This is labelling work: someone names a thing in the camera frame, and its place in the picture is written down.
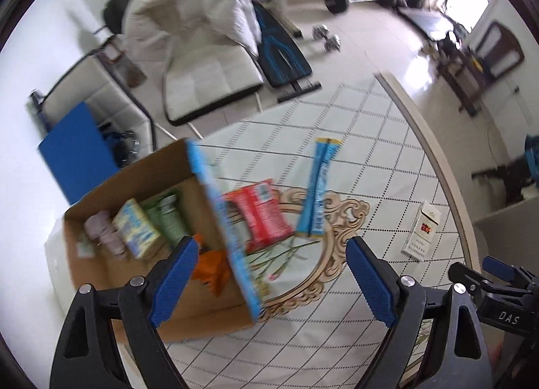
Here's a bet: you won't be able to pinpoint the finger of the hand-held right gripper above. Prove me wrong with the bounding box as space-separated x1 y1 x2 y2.
448 262 507 302
482 256 539 294

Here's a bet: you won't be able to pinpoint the black dumbbells under bench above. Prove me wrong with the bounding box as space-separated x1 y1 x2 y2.
99 121 146 167

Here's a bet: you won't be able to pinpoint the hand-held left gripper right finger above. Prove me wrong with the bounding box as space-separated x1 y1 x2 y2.
345 236 494 389

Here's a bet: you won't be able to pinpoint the checked printed tablecloth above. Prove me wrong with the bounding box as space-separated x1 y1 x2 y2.
122 73 481 389

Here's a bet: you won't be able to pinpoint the white upholstered bench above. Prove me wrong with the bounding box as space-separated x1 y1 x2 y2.
42 54 155 155

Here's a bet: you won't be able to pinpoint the red snack packet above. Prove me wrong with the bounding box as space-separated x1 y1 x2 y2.
223 179 294 253

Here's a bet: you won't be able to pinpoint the yellow and blue packet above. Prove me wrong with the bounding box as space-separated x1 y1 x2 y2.
112 198 162 259

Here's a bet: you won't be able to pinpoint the orange packet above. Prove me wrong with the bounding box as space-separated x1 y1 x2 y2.
193 234 232 297

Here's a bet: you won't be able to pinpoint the white lounge chair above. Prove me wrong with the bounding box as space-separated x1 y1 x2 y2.
160 0 267 128

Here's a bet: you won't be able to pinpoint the white quilt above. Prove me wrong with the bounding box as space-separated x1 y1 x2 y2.
124 0 262 78

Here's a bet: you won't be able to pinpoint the blue board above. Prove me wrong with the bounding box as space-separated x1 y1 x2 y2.
37 102 121 205

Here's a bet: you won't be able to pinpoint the cardboard box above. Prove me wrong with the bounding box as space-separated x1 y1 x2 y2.
63 138 267 344

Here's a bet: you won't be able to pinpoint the green bottle in box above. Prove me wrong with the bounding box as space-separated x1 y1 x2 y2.
158 190 193 249

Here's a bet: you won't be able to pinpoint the dark wooden chair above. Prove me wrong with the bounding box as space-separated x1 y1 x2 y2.
476 21 525 83

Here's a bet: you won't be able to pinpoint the dark wooden stand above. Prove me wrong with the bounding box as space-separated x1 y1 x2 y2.
433 34 486 117

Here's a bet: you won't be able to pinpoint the green packet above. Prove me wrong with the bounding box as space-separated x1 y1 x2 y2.
141 197 171 242

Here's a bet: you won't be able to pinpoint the blue stick packet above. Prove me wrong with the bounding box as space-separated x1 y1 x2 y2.
296 137 331 236
309 140 343 239

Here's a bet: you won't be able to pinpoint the black and blue weight bench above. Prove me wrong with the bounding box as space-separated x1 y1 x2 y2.
252 0 323 104

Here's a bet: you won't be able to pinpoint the grey box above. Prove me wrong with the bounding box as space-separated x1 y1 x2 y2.
473 199 539 264

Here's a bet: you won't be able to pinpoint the pink packet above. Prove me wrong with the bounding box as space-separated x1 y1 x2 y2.
83 211 127 259

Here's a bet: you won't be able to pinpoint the black equipment frame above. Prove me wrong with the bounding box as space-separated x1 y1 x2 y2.
471 161 539 205

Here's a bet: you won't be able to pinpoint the black chair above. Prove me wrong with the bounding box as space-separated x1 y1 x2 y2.
90 0 131 58

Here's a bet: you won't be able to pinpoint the white cigarette pack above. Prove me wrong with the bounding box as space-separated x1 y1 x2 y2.
400 200 442 263

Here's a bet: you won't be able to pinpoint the chrome dumbbell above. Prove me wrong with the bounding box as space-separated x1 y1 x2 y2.
312 24 343 53

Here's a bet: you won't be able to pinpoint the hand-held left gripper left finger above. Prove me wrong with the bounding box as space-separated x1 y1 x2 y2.
50 236 199 389

